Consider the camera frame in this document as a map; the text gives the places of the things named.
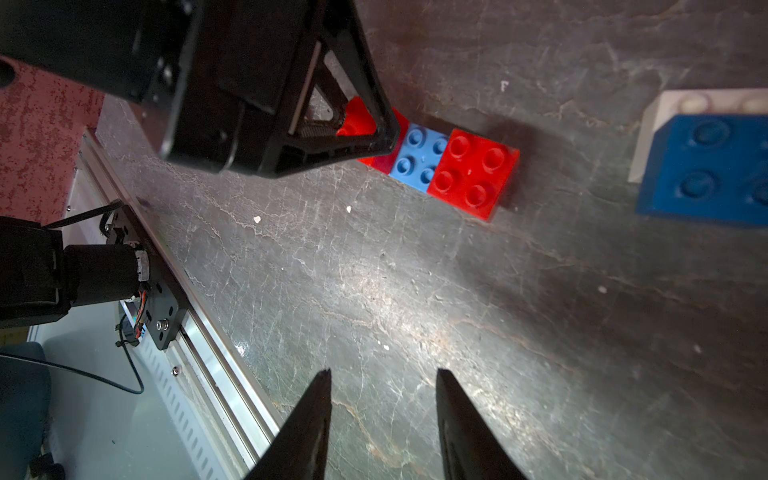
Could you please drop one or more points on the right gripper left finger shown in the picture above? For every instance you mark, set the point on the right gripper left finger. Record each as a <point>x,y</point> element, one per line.
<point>299,451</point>

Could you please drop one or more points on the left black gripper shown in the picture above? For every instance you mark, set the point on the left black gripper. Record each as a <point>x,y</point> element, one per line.
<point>264,88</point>

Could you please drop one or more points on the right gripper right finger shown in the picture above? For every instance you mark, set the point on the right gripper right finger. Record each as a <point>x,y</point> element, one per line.
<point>469,449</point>

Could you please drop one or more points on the light blue long lego brick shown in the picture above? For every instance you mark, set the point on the light blue long lego brick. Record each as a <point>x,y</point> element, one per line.
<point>420,154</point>

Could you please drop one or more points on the dark blue square lego brick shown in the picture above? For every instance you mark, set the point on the dark blue square lego brick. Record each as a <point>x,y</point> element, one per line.
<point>709,168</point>

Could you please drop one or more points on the white lego brick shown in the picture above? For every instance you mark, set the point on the white lego brick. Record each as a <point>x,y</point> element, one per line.
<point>670,103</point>

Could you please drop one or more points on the aluminium front rail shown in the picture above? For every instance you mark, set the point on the aluminium front rail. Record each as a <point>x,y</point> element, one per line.
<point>96,162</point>

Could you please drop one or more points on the perforated cable duct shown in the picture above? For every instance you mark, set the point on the perforated cable duct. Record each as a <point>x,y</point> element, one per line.
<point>174,390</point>

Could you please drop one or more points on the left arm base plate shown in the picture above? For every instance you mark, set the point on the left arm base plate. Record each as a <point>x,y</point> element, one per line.
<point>156,312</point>

